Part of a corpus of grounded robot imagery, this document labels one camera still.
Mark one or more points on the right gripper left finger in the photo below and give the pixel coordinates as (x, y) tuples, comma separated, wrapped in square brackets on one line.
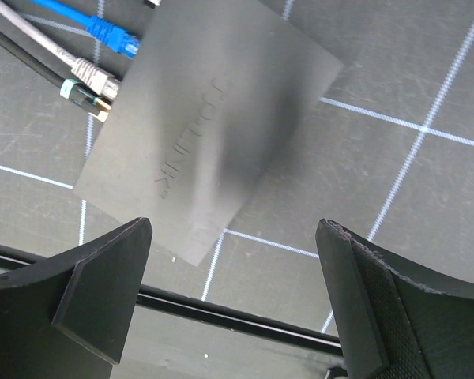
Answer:
[(68, 316)]

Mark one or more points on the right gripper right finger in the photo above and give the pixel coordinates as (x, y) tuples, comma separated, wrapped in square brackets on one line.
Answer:
[(395, 318)]

